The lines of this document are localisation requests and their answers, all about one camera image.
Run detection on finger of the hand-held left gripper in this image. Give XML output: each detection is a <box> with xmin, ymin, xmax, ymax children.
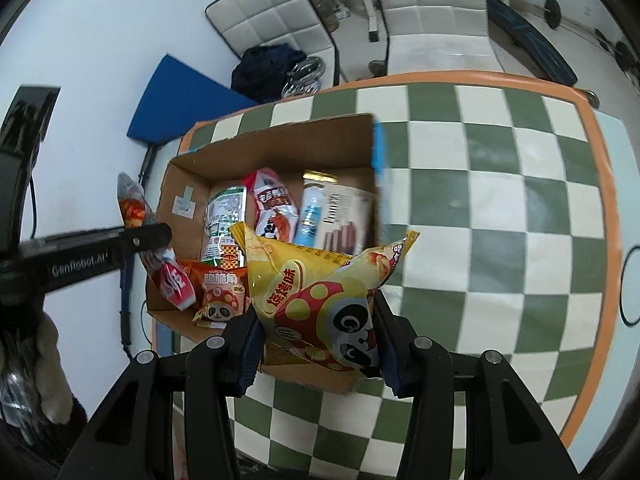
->
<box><xmin>121</xmin><ymin>223</ymin><xmax>174</xmax><ymax>257</ymax></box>

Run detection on cardboard box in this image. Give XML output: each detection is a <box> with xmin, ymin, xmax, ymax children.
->
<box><xmin>145</xmin><ymin>112</ymin><xmax>388</xmax><ymax>393</ymax></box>

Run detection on silver green snack pouch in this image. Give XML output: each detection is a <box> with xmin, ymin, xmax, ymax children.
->
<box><xmin>201</xmin><ymin>185</ymin><xmax>249</xmax><ymax>267</ymax></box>

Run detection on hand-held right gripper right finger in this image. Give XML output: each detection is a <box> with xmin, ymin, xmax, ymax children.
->
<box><xmin>372</xmin><ymin>290</ymin><xmax>586</xmax><ymax>480</ymax></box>

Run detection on red white snack packet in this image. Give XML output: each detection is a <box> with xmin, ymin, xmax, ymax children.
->
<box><xmin>116</xmin><ymin>172</ymin><xmax>197</xmax><ymax>312</ymax></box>

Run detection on blue white snack packet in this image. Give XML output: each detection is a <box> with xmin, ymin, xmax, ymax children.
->
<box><xmin>294</xmin><ymin>170</ymin><xmax>341</xmax><ymax>247</ymax></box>

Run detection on green white checkered tablecloth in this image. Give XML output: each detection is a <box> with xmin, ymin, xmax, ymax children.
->
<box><xmin>150</xmin><ymin>71</ymin><xmax>626</xmax><ymax>480</ymax></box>

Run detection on black blue weight bench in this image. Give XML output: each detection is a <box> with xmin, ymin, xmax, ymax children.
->
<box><xmin>487</xmin><ymin>0</ymin><xmax>578</xmax><ymax>86</ymax></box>

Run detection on white tufted bench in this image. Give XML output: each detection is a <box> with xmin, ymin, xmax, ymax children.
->
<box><xmin>205</xmin><ymin>0</ymin><xmax>343</xmax><ymax>86</ymax></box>
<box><xmin>365</xmin><ymin>0</ymin><xmax>506</xmax><ymax>81</ymax></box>

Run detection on chrome wire rings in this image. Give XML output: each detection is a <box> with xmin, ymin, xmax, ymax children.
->
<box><xmin>281</xmin><ymin>56</ymin><xmax>326</xmax><ymax>98</ymax></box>

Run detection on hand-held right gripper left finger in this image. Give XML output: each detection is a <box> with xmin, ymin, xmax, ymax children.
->
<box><xmin>57</xmin><ymin>305</ymin><xmax>266</xmax><ymax>480</ymax></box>

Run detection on person's left hand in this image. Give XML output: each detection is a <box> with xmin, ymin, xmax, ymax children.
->
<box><xmin>37</xmin><ymin>312</ymin><xmax>76</xmax><ymax>423</ymax></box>

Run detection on dark clothes pile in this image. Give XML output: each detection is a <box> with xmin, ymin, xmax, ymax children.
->
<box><xmin>231</xmin><ymin>44</ymin><xmax>308</xmax><ymax>106</ymax></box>

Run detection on yellow chip bag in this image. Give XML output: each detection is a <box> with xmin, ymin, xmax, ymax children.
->
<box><xmin>230</xmin><ymin>221</ymin><xmax>422</xmax><ymax>393</ymax></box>

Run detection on person's left forearm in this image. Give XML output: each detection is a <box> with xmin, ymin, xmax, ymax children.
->
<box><xmin>0</xmin><ymin>310</ymin><xmax>91</xmax><ymax>480</ymax></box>

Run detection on blue mat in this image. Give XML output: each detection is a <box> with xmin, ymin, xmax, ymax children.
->
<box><xmin>126</xmin><ymin>54</ymin><xmax>261</xmax><ymax>147</ymax></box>

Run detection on black looped cable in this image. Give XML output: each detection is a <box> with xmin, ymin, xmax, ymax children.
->
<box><xmin>619</xmin><ymin>245</ymin><xmax>640</xmax><ymax>327</ymax></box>

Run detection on red sausage snack packet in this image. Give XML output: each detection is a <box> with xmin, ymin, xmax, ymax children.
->
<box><xmin>244</xmin><ymin>167</ymin><xmax>301</xmax><ymax>247</ymax></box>

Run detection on black braided cable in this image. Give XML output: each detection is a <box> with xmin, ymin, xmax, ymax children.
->
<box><xmin>119</xmin><ymin>255</ymin><xmax>133</xmax><ymax>358</ymax></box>

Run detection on orange snack packet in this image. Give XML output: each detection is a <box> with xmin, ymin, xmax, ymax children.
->
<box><xmin>191</xmin><ymin>259</ymin><xmax>250</xmax><ymax>329</ymax></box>

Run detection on cream wafer packet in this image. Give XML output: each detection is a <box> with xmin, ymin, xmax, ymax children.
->
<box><xmin>317</xmin><ymin>182</ymin><xmax>377</xmax><ymax>257</ymax></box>

